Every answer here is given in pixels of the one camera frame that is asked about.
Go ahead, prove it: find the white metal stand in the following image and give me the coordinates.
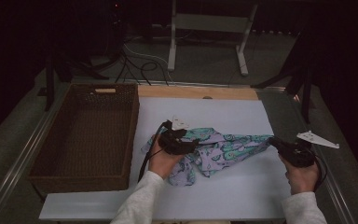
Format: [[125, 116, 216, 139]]
[[167, 0, 259, 77]]

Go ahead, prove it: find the white floor cable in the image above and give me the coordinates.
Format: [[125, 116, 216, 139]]
[[123, 43, 175, 82]]

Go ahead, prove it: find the person's left hand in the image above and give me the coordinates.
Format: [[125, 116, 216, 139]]
[[148, 134, 185, 180]]

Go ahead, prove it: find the seahorse print baby garment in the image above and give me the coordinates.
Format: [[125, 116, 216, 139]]
[[141, 126, 274, 188]]

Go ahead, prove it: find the white foam board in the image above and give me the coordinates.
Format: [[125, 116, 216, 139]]
[[38, 96, 293, 221]]

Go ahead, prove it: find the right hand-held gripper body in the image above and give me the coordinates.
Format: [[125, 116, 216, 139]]
[[278, 130, 340, 168]]

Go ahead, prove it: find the black tripod stand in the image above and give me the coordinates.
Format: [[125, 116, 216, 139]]
[[36, 46, 110, 112], [251, 31, 315, 125]]

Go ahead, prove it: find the black floor cable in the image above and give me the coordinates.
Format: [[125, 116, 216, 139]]
[[115, 50, 171, 87]]

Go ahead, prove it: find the person's right hand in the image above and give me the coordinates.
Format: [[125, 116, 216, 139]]
[[279, 153, 321, 195]]

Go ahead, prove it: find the light wooden board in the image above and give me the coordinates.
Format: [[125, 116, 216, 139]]
[[137, 85, 259, 101]]

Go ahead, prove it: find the dark equipment tower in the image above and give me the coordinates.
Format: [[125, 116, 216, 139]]
[[103, 0, 129, 59]]

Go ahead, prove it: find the brown wicker basket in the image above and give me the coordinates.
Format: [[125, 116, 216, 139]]
[[27, 82, 140, 199]]

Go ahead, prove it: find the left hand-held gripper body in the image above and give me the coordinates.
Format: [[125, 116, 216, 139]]
[[158, 115, 197, 156]]

